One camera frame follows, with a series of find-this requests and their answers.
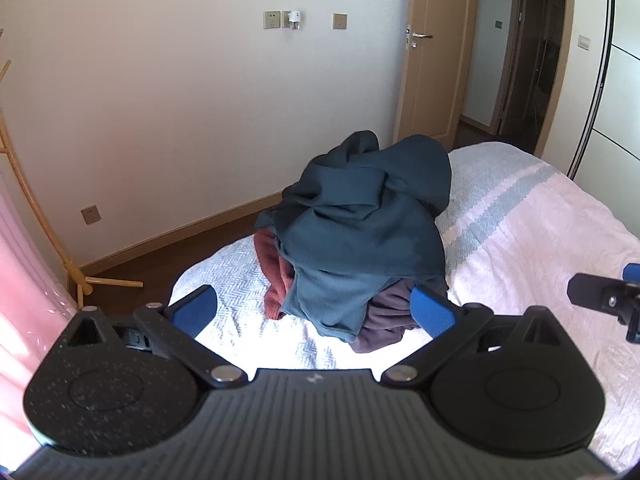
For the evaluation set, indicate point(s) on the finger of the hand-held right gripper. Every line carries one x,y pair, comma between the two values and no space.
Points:
587,290

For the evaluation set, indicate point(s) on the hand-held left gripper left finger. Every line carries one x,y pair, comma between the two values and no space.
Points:
192,310

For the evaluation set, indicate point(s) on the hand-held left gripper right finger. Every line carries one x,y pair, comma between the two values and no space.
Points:
432,312

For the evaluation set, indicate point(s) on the teal hoodie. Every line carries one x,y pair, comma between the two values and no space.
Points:
360,230

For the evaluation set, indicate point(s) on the dark purple garment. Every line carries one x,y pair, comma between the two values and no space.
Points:
387,317

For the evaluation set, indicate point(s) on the wooden baseboard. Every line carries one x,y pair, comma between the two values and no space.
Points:
175,232

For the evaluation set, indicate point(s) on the wooden coat rack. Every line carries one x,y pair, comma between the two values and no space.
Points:
112,281

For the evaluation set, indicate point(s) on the rust red garment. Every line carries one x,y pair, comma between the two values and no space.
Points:
272,265

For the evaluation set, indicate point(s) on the pink curtain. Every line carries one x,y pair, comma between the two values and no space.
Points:
25,300

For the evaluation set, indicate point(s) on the white panelled wardrobe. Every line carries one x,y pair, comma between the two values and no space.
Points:
615,110

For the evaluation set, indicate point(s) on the light wooden door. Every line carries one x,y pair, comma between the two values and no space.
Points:
435,85

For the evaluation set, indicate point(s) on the brown hallway door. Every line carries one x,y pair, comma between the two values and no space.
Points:
530,60

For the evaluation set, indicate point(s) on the white plug-in device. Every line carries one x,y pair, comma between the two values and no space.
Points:
292,19

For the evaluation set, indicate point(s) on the beige wall socket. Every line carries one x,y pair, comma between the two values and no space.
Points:
271,19
91,214

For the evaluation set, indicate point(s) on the white light switch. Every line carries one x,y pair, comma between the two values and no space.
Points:
584,42

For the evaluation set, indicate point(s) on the beige wall switch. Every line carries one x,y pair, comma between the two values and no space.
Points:
339,21

